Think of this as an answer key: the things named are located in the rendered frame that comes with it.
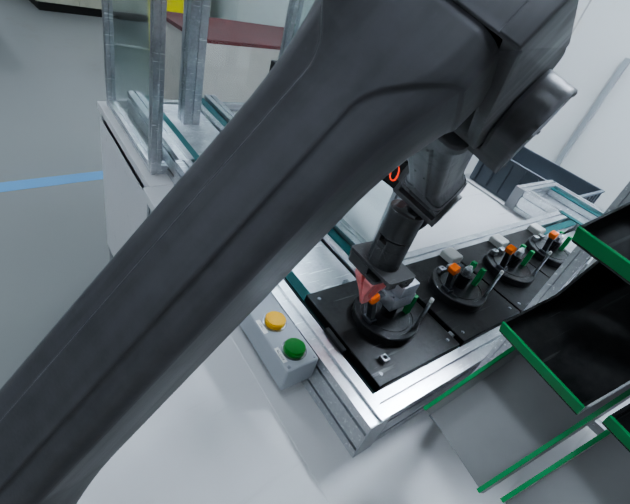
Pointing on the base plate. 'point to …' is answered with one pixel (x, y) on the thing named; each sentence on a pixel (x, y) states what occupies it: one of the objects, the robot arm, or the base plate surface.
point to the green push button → (295, 348)
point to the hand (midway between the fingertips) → (364, 299)
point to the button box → (267, 343)
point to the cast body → (396, 298)
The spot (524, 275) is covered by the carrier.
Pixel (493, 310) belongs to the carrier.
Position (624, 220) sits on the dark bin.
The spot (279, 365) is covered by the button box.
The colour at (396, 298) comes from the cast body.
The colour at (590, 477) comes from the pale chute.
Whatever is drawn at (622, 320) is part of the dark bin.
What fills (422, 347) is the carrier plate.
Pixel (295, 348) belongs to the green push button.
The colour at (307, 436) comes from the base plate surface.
